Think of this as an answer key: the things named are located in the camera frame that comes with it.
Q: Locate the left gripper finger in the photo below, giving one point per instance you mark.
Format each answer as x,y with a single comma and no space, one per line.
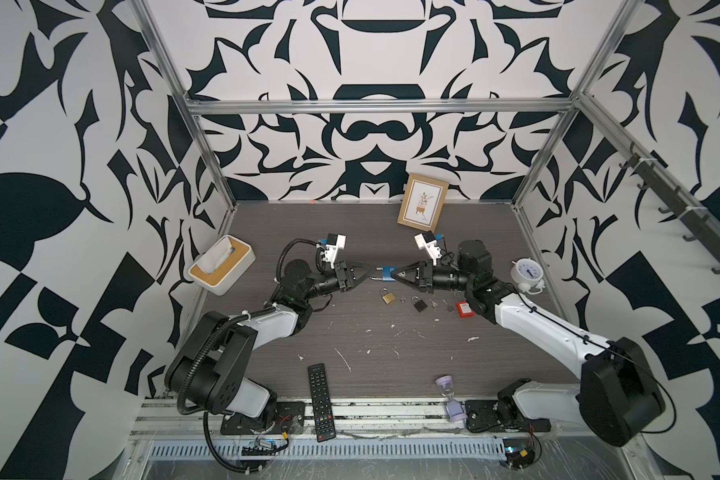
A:
360,268
355,279

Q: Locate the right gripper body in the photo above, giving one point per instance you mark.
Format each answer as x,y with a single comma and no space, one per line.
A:
443,279

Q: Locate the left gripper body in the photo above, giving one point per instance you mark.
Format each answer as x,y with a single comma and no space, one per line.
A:
331,284

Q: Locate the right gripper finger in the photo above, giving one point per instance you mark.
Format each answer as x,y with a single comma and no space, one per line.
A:
412,281
413,268

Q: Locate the black padlock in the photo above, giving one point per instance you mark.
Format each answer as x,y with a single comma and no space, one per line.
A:
419,304

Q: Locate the blue padlock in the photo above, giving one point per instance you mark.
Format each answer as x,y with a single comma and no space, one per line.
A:
383,274

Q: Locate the brass padlock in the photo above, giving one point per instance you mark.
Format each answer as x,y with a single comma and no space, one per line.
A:
387,296

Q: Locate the red padlock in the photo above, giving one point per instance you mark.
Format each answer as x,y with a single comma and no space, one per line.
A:
464,310

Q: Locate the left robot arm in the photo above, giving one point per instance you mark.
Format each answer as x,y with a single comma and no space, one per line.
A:
208,374

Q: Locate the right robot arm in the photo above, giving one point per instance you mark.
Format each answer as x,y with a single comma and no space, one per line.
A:
615,394

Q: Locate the white alarm clock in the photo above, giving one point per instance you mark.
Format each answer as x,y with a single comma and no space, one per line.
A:
528,276

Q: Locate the purple hourglass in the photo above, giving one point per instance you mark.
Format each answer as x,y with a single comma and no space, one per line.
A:
454,408

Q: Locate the black remote control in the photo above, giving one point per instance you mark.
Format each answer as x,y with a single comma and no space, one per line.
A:
324,424

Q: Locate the left circuit board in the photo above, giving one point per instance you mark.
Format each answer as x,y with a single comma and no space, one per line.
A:
262,447

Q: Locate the circuit board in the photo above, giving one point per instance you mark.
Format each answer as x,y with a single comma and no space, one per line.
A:
522,456
262,447

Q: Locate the right circuit board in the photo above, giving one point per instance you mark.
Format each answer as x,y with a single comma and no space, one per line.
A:
522,456

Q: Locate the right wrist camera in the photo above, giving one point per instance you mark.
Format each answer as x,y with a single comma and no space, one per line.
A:
431,244

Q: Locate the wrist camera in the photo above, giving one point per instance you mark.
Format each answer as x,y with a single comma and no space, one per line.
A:
329,248
431,244

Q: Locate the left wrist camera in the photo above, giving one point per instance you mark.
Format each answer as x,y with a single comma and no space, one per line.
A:
329,248

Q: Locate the wooden picture frame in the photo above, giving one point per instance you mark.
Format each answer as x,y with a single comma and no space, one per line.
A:
422,203

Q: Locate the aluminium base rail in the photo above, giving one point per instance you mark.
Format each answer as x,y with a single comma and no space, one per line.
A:
354,417

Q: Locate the white cable duct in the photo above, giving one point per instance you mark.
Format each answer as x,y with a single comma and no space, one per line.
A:
489,448

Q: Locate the wall hook rail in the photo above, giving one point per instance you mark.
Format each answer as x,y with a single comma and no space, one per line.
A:
677,201

